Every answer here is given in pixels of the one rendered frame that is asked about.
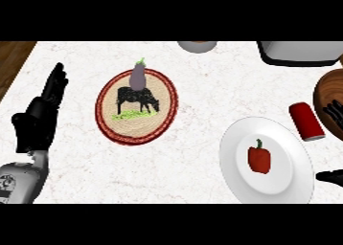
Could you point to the brown wooden bowl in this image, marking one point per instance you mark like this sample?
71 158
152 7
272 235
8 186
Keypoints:
332 92

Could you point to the pale appliance with black base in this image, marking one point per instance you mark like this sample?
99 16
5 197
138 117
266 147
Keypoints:
303 52

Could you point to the round placemat with cow print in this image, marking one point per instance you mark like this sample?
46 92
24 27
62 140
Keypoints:
136 106

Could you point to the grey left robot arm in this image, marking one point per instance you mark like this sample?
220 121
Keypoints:
20 182

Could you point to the purple eggplant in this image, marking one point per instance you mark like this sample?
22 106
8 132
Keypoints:
138 76

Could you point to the white plate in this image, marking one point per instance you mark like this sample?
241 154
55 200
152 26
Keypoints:
266 161

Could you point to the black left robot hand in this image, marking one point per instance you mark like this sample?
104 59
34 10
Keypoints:
37 116

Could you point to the red bell pepper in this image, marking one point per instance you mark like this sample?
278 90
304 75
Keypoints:
259 159

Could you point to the red can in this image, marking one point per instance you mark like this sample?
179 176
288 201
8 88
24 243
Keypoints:
306 120

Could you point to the grey round container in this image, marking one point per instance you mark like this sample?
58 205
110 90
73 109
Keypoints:
197 46

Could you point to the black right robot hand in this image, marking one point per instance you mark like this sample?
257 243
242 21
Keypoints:
340 116

